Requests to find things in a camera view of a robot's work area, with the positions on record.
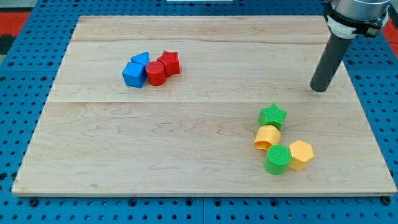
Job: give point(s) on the green star block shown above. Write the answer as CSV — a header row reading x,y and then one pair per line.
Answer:
x,y
273,116

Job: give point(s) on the green cylinder block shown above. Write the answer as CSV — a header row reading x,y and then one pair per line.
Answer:
x,y
277,159

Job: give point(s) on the yellow tipped hollow block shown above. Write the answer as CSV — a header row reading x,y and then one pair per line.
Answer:
x,y
266,137

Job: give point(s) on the red star block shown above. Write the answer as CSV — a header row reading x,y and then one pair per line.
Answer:
x,y
171,63

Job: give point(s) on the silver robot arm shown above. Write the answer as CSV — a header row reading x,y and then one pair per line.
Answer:
x,y
346,19

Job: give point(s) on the blue cube block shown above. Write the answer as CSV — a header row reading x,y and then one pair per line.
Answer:
x,y
134,74

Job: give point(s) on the light wooden board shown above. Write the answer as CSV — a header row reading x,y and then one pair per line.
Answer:
x,y
193,136

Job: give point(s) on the red cylinder block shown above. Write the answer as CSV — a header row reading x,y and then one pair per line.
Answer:
x,y
155,73

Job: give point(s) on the yellow hexagon block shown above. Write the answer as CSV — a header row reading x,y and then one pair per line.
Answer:
x,y
301,155

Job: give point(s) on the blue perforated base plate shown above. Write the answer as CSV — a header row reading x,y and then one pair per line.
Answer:
x,y
27,74

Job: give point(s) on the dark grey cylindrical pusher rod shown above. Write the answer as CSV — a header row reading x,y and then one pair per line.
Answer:
x,y
330,60

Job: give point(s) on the blue triangle block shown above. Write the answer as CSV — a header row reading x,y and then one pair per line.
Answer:
x,y
142,58

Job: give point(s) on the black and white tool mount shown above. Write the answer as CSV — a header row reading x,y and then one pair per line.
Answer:
x,y
349,19

